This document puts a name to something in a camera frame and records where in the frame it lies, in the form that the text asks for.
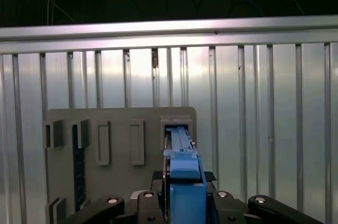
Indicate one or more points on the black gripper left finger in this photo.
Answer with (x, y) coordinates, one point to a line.
(148, 208)

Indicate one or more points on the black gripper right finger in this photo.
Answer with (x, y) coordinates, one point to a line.
(224, 208)

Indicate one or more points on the hard disk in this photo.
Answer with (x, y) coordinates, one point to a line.
(185, 168)

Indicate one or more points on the gray parts rack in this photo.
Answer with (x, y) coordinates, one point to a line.
(118, 181)

